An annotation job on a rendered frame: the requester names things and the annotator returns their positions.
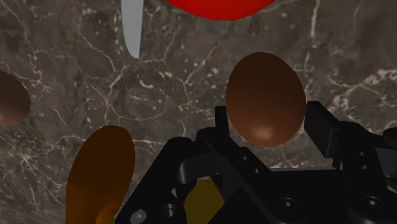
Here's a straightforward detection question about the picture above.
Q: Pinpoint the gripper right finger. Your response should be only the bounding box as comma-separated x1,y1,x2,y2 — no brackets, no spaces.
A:
303,100,397,224

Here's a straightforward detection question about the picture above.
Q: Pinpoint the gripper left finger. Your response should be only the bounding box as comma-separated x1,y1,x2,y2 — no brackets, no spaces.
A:
115,106,274,224

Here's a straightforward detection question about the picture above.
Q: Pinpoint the red round bowl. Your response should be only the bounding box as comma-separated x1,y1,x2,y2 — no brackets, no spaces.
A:
165,0,277,22

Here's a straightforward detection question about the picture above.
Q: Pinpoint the grey knife blade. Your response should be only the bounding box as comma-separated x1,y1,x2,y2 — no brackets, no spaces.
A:
120,0,144,59

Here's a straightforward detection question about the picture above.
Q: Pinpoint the brown egg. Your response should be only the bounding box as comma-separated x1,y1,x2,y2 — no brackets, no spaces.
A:
225,52,307,148
0,69,31,127

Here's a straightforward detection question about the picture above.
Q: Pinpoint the orange wooden spoon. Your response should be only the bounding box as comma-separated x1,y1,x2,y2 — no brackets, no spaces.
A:
65,125,136,224

